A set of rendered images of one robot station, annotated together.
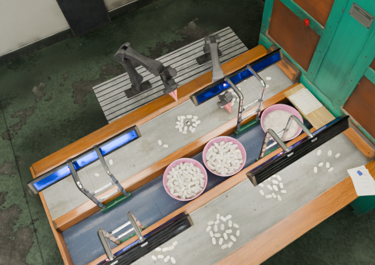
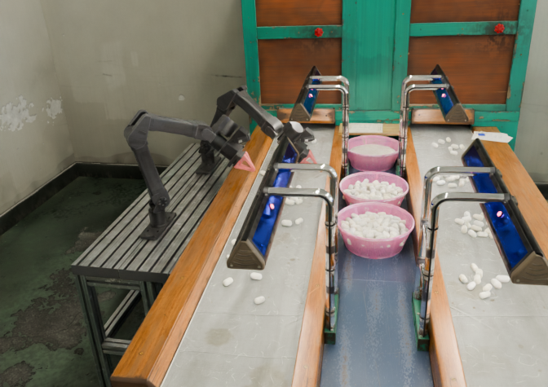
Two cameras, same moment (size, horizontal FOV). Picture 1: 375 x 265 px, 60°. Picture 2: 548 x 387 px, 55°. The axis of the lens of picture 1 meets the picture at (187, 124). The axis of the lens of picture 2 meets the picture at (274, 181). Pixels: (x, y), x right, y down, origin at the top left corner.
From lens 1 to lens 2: 1.86 m
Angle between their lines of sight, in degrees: 53
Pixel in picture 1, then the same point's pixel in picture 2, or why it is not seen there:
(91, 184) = (268, 315)
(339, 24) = (356, 6)
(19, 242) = not seen: outside the picture
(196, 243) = (487, 252)
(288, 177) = not seen: hidden behind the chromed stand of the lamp
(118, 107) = (156, 253)
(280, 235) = (523, 190)
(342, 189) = (493, 147)
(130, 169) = (296, 265)
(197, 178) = (382, 218)
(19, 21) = not seen: outside the picture
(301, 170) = (445, 160)
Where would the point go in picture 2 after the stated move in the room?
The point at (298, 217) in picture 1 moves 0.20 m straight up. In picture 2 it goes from (508, 175) to (515, 127)
